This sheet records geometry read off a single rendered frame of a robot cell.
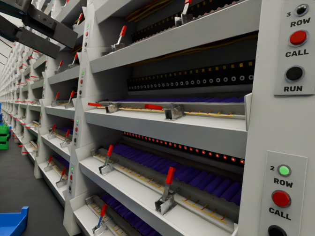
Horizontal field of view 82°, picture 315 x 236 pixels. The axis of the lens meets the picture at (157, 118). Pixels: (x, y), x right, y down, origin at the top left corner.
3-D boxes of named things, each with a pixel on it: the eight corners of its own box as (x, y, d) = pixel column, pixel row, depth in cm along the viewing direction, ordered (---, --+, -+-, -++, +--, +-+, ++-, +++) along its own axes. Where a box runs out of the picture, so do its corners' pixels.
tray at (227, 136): (249, 160, 27) (246, 95, 24) (86, 122, 71) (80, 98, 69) (286, 121, 39) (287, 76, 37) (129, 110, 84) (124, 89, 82)
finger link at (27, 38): (18, 41, 36) (18, 42, 36) (56, 59, 40) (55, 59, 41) (24, 27, 36) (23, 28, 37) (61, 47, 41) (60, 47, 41)
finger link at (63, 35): (33, 8, 29) (33, 6, 28) (77, 34, 33) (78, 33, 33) (26, 25, 28) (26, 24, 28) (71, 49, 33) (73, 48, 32)
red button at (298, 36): (305, 42, 21) (306, 28, 21) (288, 45, 22) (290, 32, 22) (307, 45, 22) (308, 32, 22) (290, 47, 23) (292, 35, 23)
